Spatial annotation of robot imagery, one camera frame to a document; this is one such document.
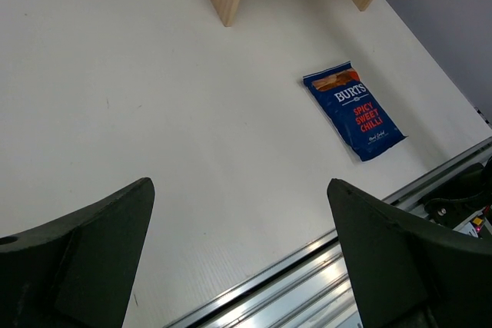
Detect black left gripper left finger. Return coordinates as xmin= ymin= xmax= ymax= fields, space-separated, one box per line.
xmin=1 ymin=177 xmax=155 ymax=327

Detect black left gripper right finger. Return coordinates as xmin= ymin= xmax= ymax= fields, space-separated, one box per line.
xmin=327 ymin=179 xmax=491 ymax=327

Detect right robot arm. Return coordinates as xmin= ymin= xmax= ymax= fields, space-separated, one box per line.
xmin=421 ymin=161 xmax=491 ymax=238

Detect blue spicy sweet chilli bag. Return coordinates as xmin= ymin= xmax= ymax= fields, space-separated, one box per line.
xmin=303 ymin=61 xmax=406 ymax=161

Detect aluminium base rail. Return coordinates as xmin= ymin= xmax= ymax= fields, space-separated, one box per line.
xmin=165 ymin=135 xmax=492 ymax=328

